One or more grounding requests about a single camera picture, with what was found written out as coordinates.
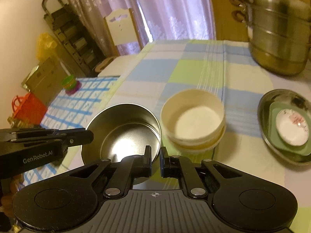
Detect red bag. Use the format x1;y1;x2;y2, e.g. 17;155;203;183
12;93;47;125

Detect stainless steel steamer pot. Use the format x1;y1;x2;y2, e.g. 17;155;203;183
229;0;310;76

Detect lavender curtain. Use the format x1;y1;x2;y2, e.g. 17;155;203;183
68;0;216;57

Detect checkered tablecloth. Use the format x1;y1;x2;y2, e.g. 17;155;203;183
90;40;310;232

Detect cream plastic bowl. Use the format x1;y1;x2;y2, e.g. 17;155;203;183
160;89;226;145

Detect cardboard box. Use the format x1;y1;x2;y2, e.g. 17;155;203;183
21;57;70;106

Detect green purple toy cups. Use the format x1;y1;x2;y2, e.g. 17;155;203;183
62;75;81;96

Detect left hand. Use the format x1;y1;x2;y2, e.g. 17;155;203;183
1;174;24;218

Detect blue white grid cloth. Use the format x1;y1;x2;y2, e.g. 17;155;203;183
23;76;118;186

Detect small stainless steel bowl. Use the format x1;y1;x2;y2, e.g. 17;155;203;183
81;103;163;177

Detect white wooden chair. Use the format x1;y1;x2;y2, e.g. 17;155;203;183
103;8;143;56

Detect white floral ceramic bowl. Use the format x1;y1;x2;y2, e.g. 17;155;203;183
168;124;226;154

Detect large stainless steel plate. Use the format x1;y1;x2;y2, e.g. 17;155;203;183
257;89;310;166

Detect small floral ceramic dish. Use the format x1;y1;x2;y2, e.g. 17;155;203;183
275;109;309;147

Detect yellow plastic bag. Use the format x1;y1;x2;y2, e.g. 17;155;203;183
36;33;58;62

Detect green square plastic plate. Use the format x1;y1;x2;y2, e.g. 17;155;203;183
268;102;310;156

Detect black folding rack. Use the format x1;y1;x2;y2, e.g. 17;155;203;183
42;0;105;77

